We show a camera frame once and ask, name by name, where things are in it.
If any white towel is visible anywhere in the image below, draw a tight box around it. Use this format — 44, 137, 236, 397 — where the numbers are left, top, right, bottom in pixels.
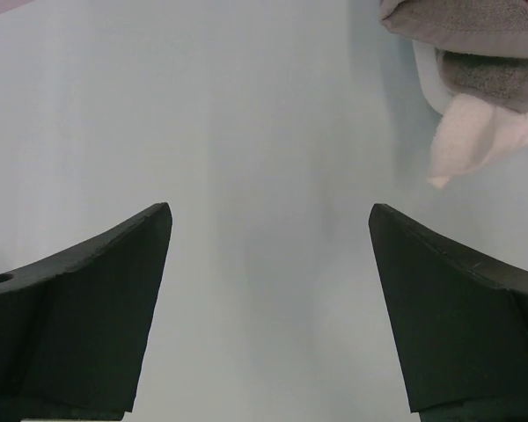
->
413, 41, 528, 188

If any grey terry towel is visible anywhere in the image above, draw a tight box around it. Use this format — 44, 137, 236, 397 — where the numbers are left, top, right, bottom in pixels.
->
379, 1, 528, 113

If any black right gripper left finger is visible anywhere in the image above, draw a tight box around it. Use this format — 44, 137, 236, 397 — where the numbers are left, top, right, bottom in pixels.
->
0, 203, 172, 418

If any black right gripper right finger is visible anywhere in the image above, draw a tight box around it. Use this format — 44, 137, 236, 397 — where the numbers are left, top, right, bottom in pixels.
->
369, 204, 528, 421

